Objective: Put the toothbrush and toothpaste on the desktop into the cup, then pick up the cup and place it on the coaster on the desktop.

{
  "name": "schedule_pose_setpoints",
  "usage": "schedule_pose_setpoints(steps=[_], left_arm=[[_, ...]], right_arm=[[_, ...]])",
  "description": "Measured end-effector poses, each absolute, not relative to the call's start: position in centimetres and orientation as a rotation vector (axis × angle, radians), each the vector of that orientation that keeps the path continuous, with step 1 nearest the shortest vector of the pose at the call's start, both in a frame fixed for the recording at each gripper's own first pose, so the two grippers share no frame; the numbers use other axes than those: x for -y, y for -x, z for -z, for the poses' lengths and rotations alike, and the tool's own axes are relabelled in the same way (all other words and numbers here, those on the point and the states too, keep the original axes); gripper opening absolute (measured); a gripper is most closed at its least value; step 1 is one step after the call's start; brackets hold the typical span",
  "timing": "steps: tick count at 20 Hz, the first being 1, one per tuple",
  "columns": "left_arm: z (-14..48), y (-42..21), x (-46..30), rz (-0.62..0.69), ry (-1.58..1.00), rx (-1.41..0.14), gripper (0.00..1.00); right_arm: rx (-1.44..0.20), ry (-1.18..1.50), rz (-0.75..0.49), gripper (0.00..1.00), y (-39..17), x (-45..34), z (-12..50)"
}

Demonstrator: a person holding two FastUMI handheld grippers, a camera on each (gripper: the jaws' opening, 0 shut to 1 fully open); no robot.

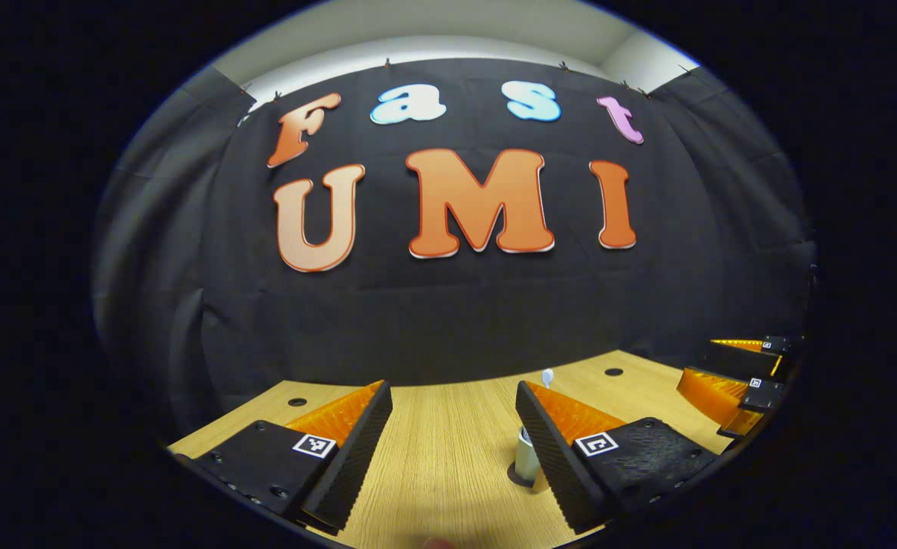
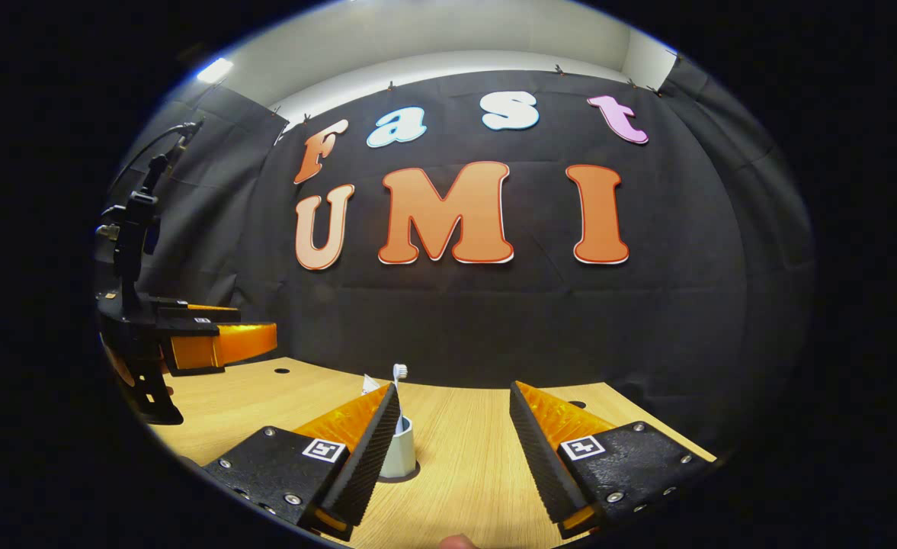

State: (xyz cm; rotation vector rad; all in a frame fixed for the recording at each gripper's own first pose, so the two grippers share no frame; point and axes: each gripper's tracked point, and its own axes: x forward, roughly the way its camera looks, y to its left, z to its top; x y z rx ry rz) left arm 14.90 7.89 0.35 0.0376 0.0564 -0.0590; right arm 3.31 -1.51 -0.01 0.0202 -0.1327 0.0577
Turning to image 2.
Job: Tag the white toothpaste tube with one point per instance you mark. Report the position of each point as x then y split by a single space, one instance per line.
370 385

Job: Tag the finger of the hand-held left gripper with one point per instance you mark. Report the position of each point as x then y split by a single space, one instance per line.
197 314
246 339

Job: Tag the black backdrop cloth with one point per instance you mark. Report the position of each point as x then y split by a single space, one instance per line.
494 313

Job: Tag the white toothbrush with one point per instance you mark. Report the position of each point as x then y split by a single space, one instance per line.
400 374

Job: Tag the ceiling light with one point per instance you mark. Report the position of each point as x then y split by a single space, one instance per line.
214 70

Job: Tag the wooden desktop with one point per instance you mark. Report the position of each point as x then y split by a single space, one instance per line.
463 450

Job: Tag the dark round coaster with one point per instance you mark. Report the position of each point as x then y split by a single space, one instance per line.
413 473

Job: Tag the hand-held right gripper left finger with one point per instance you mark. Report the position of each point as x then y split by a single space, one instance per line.
364 457

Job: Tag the white cup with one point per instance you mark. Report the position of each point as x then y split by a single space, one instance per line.
402 454

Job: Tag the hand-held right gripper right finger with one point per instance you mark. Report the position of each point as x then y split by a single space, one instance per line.
539 457

